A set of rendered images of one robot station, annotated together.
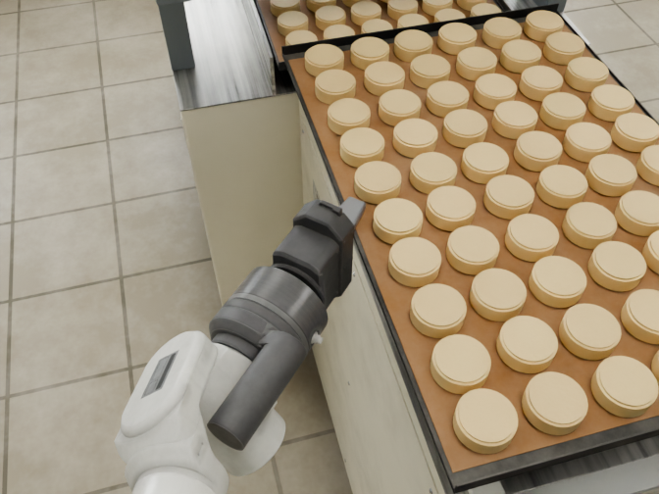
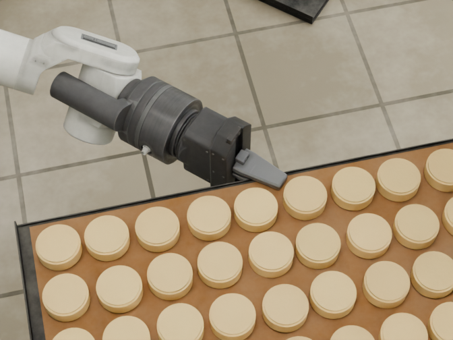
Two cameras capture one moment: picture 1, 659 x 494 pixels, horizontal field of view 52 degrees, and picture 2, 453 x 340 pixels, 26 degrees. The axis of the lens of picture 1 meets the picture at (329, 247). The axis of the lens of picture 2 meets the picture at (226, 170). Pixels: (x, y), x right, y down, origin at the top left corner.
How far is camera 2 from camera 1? 0.89 m
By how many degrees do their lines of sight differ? 50
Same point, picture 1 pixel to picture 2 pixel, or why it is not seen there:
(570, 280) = (173, 330)
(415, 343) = (134, 215)
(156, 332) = not seen: outside the picture
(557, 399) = (63, 293)
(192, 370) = (89, 52)
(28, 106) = not seen: outside the picture
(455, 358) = (106, 229)
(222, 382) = (96, 79)
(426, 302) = (160, 216)
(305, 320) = (147, 131)
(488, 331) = (139, 269)
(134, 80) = not seen: outside the picture
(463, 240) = (223, 253)
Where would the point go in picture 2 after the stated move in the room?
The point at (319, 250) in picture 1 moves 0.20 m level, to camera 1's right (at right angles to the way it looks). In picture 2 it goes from (201, 133) to (191, 293)
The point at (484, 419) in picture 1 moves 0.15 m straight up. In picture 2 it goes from (54, 241) to (32, 171)
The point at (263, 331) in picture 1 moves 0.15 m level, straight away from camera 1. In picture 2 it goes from (131, 100) to (255, 85)
